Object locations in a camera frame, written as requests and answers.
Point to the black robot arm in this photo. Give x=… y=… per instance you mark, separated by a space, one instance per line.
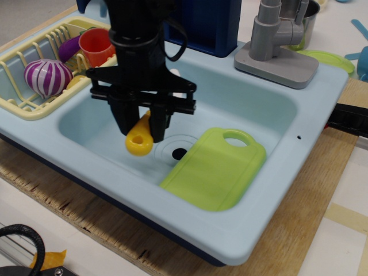
x=141 y=77

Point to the blue plastic utensil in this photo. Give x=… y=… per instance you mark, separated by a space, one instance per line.
x=362 y=29

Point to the dark blue plastic box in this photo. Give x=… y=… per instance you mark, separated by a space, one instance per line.
x=206 y=26

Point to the grey toy faucet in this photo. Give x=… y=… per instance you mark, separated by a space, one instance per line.
x=264 y=55

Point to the light blue toy sink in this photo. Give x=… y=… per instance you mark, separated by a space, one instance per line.
x=184 y=137

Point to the purple striped toy onion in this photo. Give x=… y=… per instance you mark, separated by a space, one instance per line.
x=47 y=77

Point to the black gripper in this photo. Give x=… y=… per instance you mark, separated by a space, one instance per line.
x=141 y=78

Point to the purple toy eggplant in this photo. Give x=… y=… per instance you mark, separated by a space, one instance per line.
x=68 y=49

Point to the green plastic cutting board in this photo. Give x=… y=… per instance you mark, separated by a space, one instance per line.
x=218 y=169

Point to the wooden base board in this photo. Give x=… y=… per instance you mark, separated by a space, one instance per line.
x=320 y=227

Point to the yellow toy in rack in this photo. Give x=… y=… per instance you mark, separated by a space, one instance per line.
x=78 y=82

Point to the blue plastic cup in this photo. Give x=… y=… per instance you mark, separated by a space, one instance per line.
x=362 y=64

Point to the orange plastic cup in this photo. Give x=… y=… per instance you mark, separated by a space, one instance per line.
x=96 y=46

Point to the cream dish rack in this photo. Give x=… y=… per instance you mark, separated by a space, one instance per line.
x=17 y=97

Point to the yellow handled toy knife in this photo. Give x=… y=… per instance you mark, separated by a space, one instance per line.
x=139 y=141

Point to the steel pot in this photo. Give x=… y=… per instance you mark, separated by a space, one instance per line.
x=288 y=12

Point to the black clamp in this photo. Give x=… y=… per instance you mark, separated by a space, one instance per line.
x=349 y=119

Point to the green plastic plate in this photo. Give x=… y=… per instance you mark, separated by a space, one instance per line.
x=330 y=59

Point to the yellow tape piece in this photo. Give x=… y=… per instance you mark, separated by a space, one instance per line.
x=53 y=260

